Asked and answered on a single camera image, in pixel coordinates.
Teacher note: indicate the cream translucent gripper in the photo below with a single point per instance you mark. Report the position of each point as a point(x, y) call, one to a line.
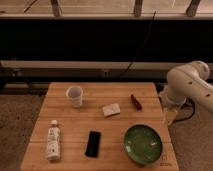
point(169, 115)

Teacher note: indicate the white sponge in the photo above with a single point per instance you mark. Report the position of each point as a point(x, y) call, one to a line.
point(111, 109)

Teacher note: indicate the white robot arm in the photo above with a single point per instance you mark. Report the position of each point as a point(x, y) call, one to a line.
point(183, 82)

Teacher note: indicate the green ceramic plate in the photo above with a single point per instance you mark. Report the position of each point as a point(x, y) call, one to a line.
point(142, 144)

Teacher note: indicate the white ceramic cup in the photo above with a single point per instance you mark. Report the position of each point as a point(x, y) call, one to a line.
point(75, 95)

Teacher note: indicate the red small object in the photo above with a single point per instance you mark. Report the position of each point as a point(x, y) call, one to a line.
point(135, 102)

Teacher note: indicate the black smartphone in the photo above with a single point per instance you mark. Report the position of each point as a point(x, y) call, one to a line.
point(93, 144)

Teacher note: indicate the white tube bottle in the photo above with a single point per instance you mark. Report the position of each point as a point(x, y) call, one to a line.
point(53, 142)

